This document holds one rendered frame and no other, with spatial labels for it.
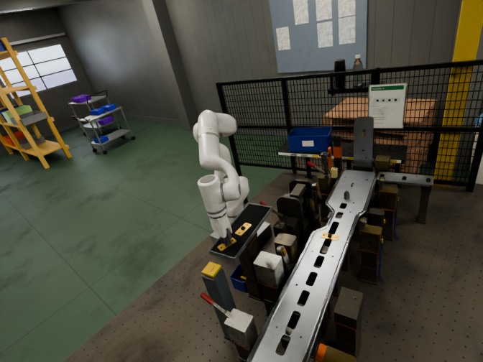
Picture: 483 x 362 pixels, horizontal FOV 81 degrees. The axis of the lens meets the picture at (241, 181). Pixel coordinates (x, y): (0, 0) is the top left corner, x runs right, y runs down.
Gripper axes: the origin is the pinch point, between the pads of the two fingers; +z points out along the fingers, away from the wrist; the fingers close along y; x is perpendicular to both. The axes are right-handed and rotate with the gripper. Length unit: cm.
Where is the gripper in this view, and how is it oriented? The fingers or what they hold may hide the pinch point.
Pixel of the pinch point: (226, 240)
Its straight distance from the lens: 128.2
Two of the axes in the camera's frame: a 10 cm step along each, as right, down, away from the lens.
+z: 2.0, 8.5, 4.9
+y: 5.7, 3.1, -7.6
